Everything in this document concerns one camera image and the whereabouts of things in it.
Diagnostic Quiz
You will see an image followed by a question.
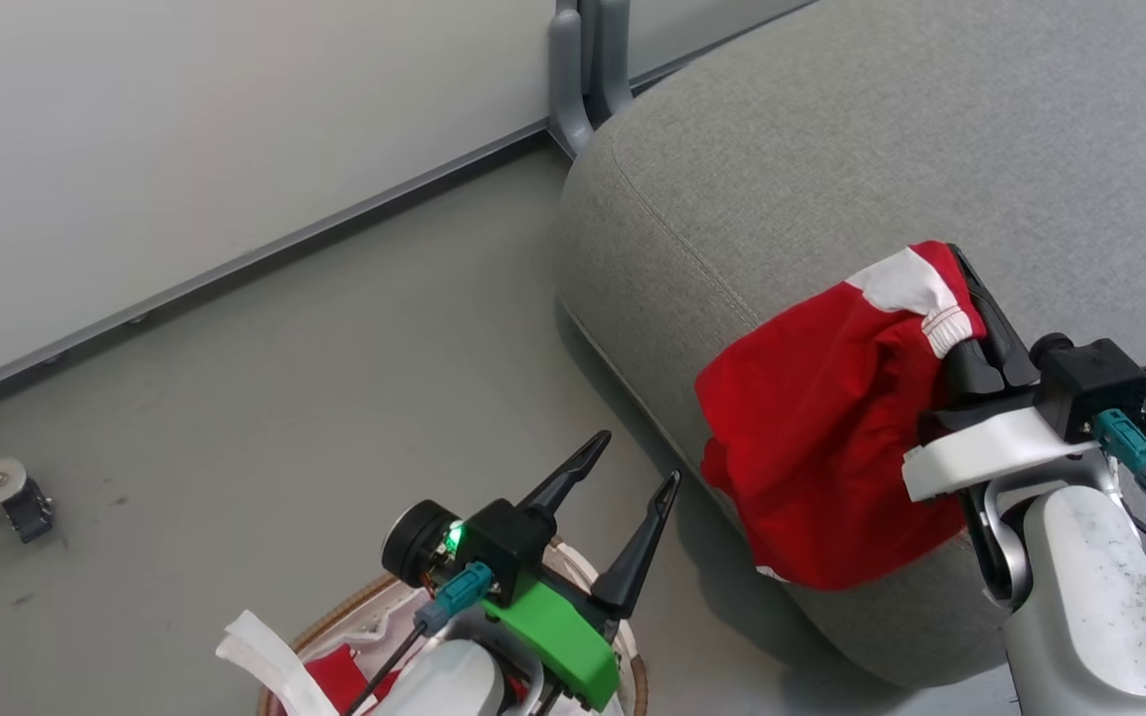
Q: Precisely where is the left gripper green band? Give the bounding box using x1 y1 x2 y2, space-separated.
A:
479 430 682 713

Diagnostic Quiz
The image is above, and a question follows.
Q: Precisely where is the left arm teal-plug black cable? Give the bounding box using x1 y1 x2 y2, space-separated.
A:
342 561 495 716

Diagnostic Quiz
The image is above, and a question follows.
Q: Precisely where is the grey metal sofa frame bracket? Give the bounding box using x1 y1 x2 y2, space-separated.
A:
546 0 635 160

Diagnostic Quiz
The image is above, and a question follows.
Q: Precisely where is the red garment in basket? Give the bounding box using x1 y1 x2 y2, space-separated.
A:
302 643 403 716

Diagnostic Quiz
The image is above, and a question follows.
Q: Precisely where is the grey wall baseboard strip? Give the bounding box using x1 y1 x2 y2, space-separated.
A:
0 0 818 417

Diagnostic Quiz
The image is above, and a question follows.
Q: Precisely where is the red and white garment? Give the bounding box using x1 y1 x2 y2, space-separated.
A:
694 240 988 593

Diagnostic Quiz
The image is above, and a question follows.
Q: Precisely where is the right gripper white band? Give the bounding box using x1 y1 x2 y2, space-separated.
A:
901 244 1103 504

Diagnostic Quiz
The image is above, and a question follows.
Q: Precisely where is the brown wicker laundry basket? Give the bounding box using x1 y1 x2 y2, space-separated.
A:
257 537 650 716

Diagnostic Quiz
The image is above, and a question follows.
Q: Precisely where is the grey fabric sofa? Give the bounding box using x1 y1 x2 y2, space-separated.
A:
555 0 1146 689

